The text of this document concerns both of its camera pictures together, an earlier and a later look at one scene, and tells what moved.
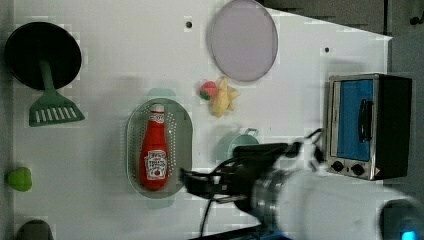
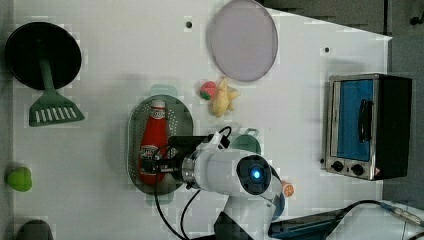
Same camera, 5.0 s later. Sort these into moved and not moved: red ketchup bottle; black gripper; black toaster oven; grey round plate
Moved: black gripper
Not moved: black toaster oven; red ketchup bottle; grey round plate
